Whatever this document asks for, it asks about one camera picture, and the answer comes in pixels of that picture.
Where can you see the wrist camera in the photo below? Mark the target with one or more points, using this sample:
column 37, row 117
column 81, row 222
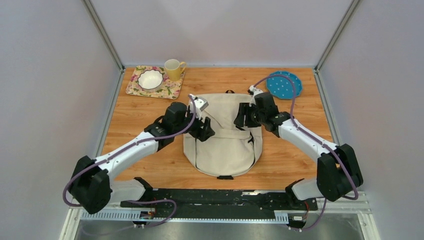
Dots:
column 254, row 91
column 197, row 105

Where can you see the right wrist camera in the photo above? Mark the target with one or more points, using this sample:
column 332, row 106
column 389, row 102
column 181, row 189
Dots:
column 254, row 91

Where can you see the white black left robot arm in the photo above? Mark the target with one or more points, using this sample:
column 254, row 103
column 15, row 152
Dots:
column 93, row 184

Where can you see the white scalloped bowl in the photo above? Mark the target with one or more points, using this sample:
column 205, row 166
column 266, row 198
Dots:
column 150, row 80

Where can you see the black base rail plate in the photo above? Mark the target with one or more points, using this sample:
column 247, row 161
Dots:
column 222, row 203

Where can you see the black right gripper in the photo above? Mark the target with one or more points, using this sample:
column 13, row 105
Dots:
column 244, row 110

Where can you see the blue polka dot plate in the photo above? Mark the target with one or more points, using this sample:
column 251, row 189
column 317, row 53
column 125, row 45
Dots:
column 284, row 85

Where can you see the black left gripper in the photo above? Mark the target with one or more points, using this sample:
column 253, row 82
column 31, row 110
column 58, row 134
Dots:
column 203, row 134

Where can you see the floral square tray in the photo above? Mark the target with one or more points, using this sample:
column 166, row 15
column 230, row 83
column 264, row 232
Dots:
column 169, row 89

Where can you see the cream canvas backpack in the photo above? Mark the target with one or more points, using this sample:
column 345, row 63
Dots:
column 232, row 151

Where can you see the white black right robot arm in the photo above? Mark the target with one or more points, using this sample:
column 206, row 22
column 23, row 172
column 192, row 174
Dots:
column 338, row 172

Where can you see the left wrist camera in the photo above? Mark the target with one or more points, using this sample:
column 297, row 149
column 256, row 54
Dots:
column 197, row 105

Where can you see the yellow ceramic mug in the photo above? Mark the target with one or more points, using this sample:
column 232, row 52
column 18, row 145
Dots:
column 174, row 68

